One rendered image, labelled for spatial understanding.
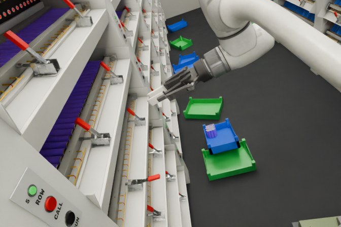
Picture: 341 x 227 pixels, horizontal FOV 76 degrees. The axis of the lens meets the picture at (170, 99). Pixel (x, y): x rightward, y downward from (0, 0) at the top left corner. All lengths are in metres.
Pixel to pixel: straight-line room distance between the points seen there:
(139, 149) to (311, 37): 0.58
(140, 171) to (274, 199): 0.91
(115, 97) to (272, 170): 1.12
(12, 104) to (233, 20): 0.49
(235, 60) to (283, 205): 0.95
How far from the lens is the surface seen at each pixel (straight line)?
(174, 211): 1.07
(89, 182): 0.49
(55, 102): 0.40
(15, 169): 0.31
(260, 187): 1.46
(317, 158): 1.60
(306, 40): 0.50
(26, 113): 0.36
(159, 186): 0.90
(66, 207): 0.37
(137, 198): 0.67
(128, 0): 1.55
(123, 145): 0.76
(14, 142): 0.32
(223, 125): 1.74
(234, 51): 0.67
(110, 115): 0.61
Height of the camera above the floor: 1.29
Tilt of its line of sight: 36 degrees down
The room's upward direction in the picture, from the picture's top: 22 degrees counter-clockwise
